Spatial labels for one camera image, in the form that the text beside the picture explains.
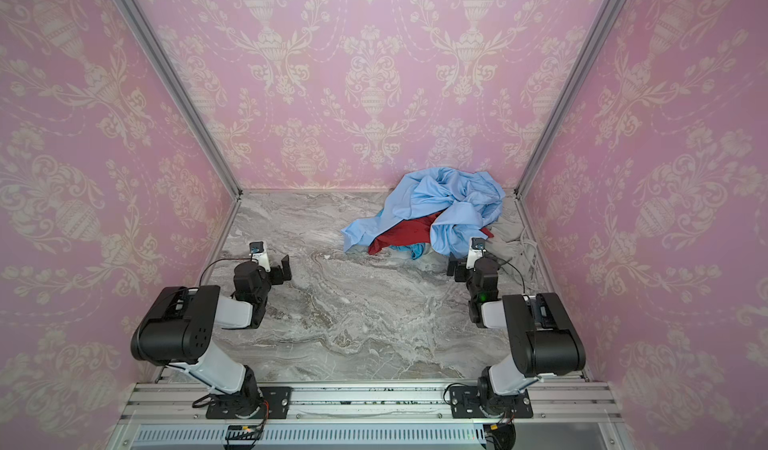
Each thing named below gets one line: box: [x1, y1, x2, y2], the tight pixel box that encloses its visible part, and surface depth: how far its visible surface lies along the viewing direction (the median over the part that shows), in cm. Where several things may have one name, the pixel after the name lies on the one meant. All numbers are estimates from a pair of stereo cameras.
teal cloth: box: [390, 243, 425, 260], surface depth 99 cm
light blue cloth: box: [342, 167, 506, 259], surface depth 105 cm
